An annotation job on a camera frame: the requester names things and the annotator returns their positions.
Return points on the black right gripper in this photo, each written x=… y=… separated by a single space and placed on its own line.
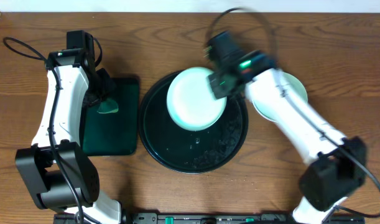
x=217 y=89

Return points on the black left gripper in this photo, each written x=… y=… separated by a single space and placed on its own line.
x=100 y=90

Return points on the mint green plate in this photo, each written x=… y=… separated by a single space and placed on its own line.
x=190 y=100
x=296 y=85

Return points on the green scrubbing sponge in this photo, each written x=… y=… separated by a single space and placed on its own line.
x=108 y=106

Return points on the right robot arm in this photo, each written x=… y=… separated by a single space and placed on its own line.
x=334 y=162

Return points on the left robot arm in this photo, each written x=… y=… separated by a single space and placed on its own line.
x=56 y=171

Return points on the round black tray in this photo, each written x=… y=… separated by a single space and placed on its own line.
x=190 y=152

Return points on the rectangular black water tray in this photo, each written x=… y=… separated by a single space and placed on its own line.
x=113 y=134

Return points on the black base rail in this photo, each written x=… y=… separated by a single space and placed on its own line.
x=275 y=218

